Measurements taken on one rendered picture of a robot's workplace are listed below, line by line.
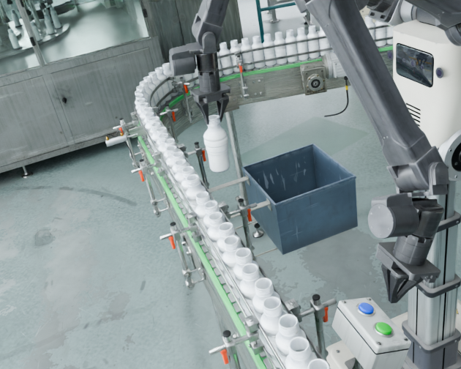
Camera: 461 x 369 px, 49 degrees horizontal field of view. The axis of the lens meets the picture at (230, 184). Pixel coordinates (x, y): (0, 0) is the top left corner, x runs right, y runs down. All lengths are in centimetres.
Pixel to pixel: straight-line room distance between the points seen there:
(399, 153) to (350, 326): 37
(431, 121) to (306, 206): 58
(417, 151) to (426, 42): 48
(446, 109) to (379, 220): 54
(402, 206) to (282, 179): 121
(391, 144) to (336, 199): 94
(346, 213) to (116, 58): 293
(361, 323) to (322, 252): 194
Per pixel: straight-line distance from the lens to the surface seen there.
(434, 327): 187
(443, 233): 163
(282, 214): 173
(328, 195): 178
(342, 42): 85
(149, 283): 301
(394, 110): 87
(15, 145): 456
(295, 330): 100
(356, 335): 105
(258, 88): 283
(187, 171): 154
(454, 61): 129
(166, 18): 638
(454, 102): 133
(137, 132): 215
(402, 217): 86
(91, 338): 284
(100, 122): 452
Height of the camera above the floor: 189
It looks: 31 degrees down
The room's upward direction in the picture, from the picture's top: 11 degrees counter-clockwise
